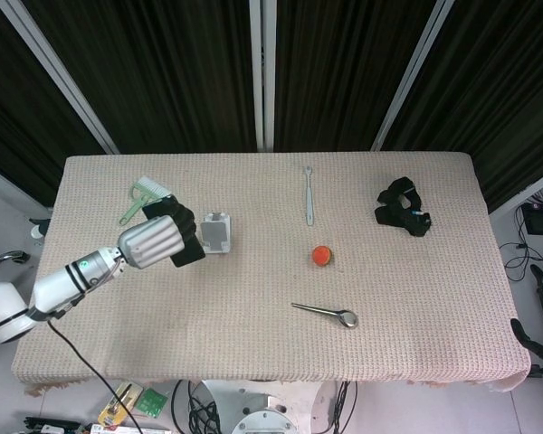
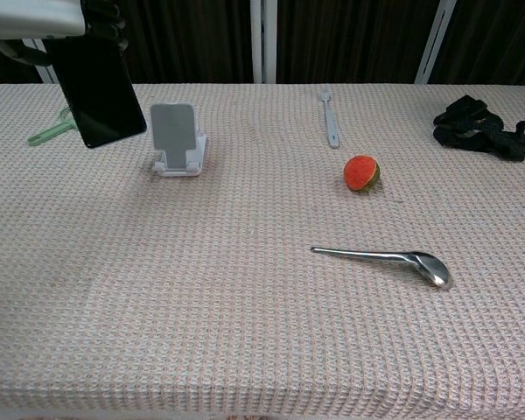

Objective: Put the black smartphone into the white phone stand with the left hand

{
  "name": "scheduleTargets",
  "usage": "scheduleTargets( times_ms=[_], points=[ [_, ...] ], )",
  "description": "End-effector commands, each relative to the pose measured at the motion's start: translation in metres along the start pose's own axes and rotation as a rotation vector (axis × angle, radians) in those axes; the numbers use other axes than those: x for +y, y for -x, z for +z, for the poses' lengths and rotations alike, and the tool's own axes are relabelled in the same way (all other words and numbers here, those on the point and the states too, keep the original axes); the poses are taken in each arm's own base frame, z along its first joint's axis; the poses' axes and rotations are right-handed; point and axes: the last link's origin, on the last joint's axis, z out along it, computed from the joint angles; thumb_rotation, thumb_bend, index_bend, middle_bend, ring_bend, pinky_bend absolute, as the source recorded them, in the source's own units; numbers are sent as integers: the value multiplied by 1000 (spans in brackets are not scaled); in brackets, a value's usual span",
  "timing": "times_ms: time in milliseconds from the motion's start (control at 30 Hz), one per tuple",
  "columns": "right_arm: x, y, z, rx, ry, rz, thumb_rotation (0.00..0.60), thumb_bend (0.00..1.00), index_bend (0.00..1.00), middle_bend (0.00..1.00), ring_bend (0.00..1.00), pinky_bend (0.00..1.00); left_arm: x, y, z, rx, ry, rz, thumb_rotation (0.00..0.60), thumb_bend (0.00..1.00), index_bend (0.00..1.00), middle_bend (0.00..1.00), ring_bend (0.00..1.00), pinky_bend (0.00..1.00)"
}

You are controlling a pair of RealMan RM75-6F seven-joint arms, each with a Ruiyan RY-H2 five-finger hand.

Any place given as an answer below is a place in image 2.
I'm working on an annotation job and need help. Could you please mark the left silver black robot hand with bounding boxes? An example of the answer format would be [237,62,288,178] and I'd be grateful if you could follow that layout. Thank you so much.
[0,0,130,67]

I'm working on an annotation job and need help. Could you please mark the black smartphone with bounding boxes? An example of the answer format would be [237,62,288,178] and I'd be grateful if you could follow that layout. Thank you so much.
[51,34,148,150]

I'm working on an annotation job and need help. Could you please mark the white phone stand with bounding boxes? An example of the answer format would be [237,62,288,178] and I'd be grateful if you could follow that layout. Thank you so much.
[150,102,207,179]

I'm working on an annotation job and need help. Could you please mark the dark folding screen panel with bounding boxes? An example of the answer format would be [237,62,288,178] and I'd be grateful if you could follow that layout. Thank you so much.
[262,0,459,85]
[38,0,266,85]
[428,0,525,87]
[0,37,60,87]

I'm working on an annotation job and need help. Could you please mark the green hand brush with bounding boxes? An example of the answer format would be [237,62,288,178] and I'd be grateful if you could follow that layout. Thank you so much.
[27,106,78,147]

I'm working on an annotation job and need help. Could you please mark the white toothbrush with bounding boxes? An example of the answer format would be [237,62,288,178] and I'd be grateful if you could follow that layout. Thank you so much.
[318,85,342,149]

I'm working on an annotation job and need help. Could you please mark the pink waffle tablecloth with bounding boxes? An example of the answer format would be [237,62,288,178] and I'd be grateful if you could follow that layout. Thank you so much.
[0,82,525,420]

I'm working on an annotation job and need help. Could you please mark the metal spoon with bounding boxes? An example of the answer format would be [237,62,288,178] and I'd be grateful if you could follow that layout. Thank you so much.
[310,246,455,291]

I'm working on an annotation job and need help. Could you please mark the black fabric strap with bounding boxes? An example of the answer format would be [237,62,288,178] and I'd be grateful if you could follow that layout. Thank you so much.
[432,94,525,163]

